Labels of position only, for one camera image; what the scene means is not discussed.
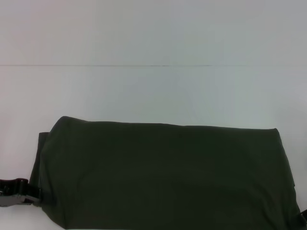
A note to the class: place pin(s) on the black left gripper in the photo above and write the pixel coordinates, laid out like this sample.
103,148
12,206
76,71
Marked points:
10,194

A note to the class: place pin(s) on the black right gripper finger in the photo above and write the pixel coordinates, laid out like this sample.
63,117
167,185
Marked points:
303,214

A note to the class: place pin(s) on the dark green t-shirt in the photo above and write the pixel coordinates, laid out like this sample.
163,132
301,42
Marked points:
168,177

